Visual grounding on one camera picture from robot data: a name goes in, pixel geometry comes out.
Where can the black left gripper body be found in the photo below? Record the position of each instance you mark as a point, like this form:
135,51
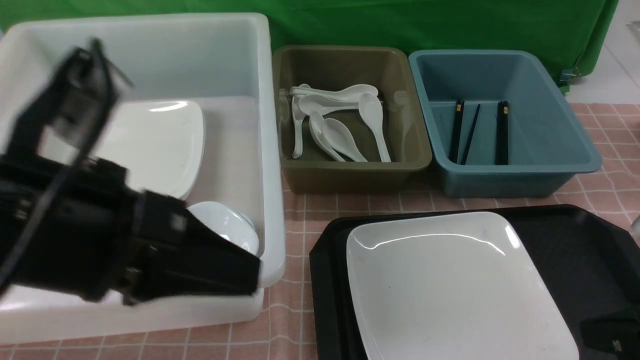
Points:
84,239

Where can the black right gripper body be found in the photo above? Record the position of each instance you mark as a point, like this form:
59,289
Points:
615,333

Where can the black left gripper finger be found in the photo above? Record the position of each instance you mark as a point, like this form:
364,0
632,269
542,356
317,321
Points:
171,253

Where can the white round sauce dish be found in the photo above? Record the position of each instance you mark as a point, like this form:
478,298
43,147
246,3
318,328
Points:
216,216

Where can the white square rice plate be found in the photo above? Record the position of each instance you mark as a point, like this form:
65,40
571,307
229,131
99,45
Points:
452,287

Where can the white ceramic soup spoon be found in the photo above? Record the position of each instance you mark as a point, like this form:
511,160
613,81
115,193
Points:
342,140

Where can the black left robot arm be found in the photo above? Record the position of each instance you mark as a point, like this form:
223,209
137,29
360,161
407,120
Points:
65,120

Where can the upper white square plate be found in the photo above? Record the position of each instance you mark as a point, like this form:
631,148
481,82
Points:
160,143

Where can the small white sauce dish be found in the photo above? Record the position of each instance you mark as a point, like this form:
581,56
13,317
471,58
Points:
246,235

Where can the black serving tray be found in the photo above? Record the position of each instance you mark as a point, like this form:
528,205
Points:
590,266

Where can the pink checkered tablecloth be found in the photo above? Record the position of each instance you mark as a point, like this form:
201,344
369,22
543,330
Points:
285,329

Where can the white spoon left vertical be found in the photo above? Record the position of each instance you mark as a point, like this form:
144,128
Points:
298,117

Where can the white spoon centre diagonal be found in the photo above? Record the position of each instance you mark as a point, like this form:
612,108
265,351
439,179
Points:
317,122

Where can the white spoon diagonal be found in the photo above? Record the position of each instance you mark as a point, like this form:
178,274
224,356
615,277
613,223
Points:
317,122
371,111

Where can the large white plastic bin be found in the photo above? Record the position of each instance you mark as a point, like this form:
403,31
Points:
222,62

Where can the white spoon middle horizontal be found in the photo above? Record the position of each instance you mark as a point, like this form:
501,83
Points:
323,106

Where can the white spoon horizontal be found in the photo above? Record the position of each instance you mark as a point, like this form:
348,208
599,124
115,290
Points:
323,106
350,94

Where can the blue plastic bin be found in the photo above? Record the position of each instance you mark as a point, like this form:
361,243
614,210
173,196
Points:
548,145

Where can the white spoon top horizontal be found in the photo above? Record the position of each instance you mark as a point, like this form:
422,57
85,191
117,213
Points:
350,94

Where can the white spoon right diagonal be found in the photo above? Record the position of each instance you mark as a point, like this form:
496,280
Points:
371,111

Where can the black chopstick far left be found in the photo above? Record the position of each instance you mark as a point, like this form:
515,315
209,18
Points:
456,131

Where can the black chopstick pair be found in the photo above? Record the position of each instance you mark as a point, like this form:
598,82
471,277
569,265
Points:
504,160
499,152

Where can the black chopstick right pair left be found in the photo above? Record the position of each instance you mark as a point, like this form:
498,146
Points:
499,152

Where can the black chopstick slanted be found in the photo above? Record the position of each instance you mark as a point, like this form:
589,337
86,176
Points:
469,140

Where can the metal clamp on backdrop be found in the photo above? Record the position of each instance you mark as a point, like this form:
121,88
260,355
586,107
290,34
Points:
567,76

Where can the olive brown plastic bin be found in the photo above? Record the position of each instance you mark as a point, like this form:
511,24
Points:
334,68

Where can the green backdrop cloth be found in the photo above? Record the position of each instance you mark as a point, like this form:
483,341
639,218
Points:
562,34

